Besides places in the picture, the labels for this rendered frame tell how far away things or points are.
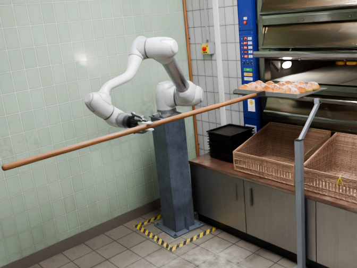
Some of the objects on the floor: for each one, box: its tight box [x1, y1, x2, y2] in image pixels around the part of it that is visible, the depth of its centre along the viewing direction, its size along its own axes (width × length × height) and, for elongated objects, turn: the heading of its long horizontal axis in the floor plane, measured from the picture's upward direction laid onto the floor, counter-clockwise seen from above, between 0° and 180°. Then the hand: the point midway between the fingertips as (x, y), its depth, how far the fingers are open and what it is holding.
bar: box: [233, 90, 357, 268], centre depth 281 cm, size 31×127×118 cm, turn 60°
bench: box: [189, 150, 357, 268], centre depth 289 cm, size 56×242×58 cm, turn 60°
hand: (147, 125), depth 232 cm, fingers closed on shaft, 3 cm apart
